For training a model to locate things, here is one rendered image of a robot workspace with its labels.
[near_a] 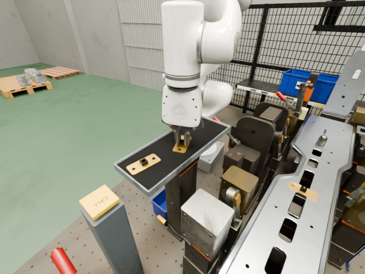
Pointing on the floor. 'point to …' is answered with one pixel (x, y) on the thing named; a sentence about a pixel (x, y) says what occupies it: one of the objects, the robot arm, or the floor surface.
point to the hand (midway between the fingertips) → (182, 137)
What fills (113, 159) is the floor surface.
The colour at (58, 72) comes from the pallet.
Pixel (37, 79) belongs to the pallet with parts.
